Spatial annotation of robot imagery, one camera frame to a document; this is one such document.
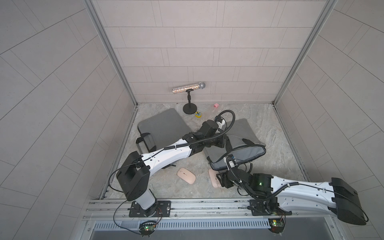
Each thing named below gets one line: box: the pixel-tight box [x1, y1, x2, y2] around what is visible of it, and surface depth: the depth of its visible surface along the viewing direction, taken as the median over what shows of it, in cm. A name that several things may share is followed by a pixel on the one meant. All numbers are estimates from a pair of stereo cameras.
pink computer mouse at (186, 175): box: [176, 167, 196, 185], surface depth 82 cm
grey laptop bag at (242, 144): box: [203, 118, 267, 171], surface depth 83 cm
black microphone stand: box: [182, 88, 198, 115], surface depth 114 cm
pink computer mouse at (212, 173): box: [208, 168, 221, 188], surface depth 82 cm
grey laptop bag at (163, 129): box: [136, 108, 192, 151], surface depth 102 cm
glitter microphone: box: [172, 82, 206, 94], surface depth 98 cm
